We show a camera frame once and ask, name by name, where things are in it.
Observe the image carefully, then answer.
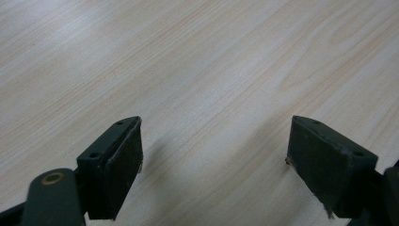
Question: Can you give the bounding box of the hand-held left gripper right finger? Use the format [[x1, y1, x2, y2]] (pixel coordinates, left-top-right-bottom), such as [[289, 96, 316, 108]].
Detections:
[[286, 115, 379, 218]]

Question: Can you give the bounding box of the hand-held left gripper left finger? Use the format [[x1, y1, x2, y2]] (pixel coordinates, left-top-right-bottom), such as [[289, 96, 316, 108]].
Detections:
[[76, 116, 144, 220]]

